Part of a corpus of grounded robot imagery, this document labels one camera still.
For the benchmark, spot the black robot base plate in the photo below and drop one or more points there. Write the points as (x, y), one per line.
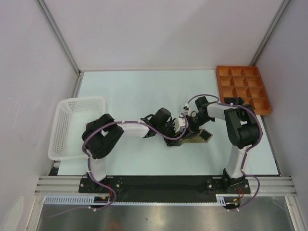
(121, 184)

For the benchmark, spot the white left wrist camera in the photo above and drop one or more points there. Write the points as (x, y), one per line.
(181, 124)

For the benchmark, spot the orange compartment tray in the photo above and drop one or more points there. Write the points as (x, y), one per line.
(244, 82)

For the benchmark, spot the aluminium front frame rail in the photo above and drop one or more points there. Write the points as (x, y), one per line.
(263, 186)

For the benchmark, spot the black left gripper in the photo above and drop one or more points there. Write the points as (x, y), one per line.
(172, 143)

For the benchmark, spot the dark rolled tie in tray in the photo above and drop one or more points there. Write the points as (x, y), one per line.
(234, 100)

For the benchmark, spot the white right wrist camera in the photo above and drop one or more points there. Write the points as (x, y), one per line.
(188, 111)

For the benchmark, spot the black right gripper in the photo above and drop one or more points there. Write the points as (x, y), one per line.
(192, 128)

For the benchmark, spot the white perforated plastic basket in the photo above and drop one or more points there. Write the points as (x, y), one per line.
(71, 117)

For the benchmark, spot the olive gold patterned tie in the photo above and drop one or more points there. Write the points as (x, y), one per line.
(203, 136)

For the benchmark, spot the white slotted cable duct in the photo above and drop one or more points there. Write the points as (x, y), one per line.
(76, 200)

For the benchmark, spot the dark red tie in basket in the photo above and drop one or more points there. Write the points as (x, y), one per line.
(90, 124)

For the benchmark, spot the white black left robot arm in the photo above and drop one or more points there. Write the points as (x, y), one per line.
(102, 135)

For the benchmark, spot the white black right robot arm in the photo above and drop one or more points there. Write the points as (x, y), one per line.
(243, 129)

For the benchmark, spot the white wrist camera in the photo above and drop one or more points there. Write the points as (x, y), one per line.
(188, 111)
(181, 124)

